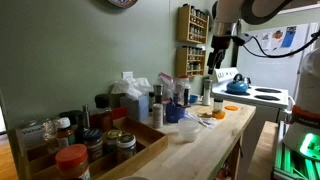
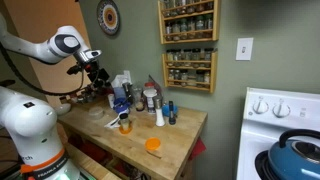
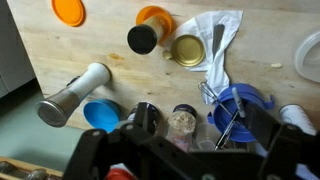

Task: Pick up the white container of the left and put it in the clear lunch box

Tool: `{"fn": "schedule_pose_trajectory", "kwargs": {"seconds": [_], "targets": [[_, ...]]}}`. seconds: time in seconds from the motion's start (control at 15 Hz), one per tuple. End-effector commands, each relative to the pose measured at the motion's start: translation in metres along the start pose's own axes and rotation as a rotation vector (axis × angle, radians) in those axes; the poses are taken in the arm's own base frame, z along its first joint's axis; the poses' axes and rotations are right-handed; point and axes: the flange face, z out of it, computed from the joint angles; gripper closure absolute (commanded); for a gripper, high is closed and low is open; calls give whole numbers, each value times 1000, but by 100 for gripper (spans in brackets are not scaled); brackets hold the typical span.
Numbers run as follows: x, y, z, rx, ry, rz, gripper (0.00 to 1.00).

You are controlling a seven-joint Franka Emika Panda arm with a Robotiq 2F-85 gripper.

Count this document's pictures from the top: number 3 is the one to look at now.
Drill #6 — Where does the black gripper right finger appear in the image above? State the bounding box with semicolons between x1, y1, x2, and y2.
244;103;281;150

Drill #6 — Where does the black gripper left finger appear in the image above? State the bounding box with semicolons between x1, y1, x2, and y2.
134;102;148;131

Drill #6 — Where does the white container with label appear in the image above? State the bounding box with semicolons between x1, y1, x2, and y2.
279;104;317;135

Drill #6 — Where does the white marker pen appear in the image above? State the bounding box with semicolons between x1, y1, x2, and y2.
232;87;246;118

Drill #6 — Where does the glass jar with granules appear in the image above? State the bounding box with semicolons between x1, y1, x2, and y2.
166;104;197;152

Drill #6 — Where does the wooden butcher block table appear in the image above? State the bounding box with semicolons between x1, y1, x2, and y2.
6;0;320;134

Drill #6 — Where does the red cloth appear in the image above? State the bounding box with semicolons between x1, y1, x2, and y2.
105;168;136;180

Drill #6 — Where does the metal whisk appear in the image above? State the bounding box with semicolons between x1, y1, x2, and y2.
197;80;241;151

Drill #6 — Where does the black-capped spice jar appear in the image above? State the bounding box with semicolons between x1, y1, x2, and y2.
127;16;164;55

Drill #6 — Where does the gold metal lid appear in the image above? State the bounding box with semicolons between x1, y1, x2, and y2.
162;35;205;67

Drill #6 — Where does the white and steel grinder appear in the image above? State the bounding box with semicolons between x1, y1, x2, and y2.
36;62;111;127

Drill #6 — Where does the white cloth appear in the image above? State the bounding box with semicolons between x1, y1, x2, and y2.
170;10;243;95

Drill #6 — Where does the metal spatula blade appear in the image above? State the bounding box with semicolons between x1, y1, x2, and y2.
212;24;225;56

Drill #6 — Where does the orange round lid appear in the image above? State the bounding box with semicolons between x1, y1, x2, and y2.
51;0;85;27

